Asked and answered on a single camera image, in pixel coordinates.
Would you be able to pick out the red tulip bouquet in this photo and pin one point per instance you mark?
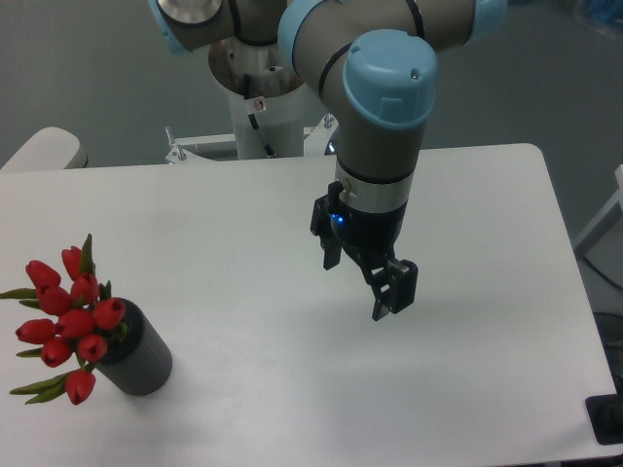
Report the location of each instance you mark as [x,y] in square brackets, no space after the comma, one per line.
[84,321]

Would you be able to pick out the dark grey ribbed vase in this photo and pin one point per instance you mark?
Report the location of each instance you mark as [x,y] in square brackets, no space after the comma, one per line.
[142,363]

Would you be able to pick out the black device at table edge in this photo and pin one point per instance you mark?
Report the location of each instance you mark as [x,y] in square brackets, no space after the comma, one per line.
[605,413]

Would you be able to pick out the white furniture frame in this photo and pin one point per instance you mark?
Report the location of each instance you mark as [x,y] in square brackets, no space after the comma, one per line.
[605,218]

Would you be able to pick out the white chair armrest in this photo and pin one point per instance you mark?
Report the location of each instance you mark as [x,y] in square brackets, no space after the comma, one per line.
[51,148]

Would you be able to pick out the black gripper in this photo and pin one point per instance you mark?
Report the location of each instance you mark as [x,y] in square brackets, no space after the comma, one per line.
[368,238]

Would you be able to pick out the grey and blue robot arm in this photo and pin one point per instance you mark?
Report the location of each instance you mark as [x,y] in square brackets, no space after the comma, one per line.
[373,64]

